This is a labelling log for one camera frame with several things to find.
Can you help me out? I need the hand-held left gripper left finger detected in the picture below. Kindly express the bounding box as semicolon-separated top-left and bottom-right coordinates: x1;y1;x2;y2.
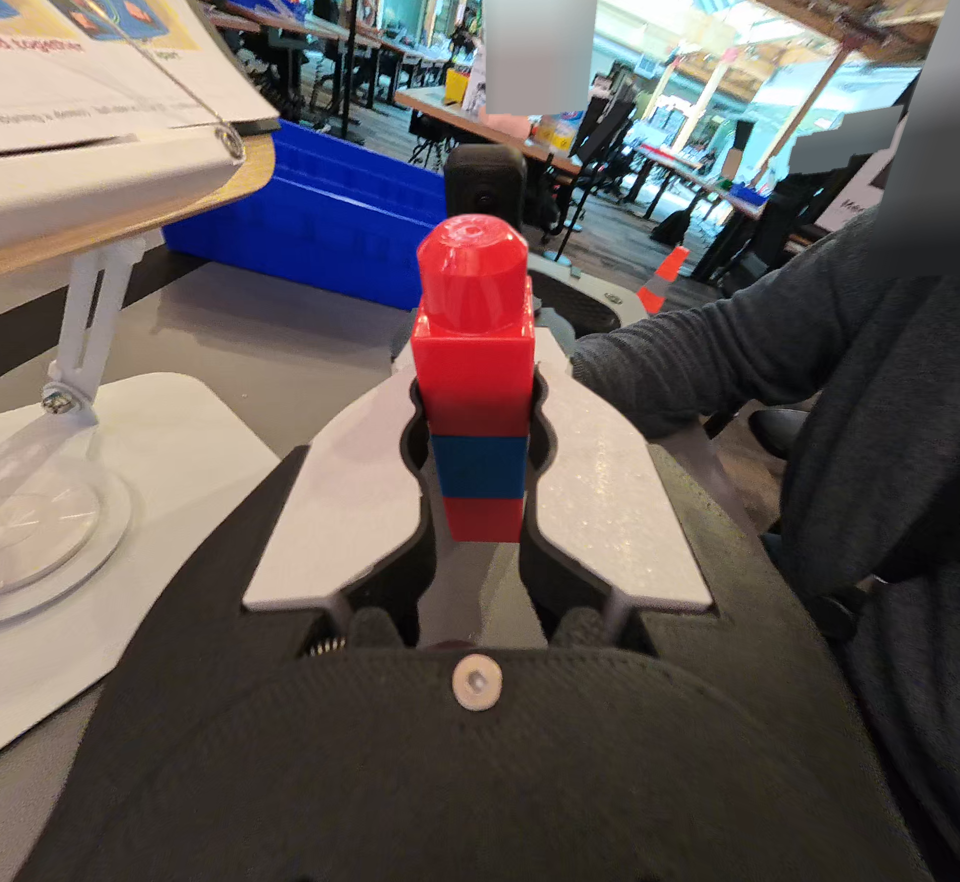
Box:
241;372;436;647

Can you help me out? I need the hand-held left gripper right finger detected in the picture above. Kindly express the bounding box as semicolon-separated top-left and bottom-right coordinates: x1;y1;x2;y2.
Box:
517;361;714;647

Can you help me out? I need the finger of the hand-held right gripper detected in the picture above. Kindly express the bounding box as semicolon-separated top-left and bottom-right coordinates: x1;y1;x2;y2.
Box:
388;306;419;377
534;303;580;382

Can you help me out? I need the blue building block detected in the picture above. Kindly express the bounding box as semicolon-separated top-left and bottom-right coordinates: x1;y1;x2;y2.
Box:
430;434;528;501

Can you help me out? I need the grey desk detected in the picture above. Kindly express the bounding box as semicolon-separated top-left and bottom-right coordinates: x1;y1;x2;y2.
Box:
0;252;654;882

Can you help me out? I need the black mesh wrist rest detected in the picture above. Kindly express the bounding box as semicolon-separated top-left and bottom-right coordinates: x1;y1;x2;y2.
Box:
531;269;625;337

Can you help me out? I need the wooden work table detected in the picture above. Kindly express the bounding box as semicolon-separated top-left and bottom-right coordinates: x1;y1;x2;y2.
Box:
393;86;585;177

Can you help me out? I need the orange traffic cone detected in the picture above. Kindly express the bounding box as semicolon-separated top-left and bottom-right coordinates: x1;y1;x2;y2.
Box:
637;245;691;315

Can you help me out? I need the black floor lamp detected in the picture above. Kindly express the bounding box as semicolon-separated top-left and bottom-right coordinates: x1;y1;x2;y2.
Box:
341;0;366;144

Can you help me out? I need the white sign board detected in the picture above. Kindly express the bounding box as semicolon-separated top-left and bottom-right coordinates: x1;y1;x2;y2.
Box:
813;147;901;232

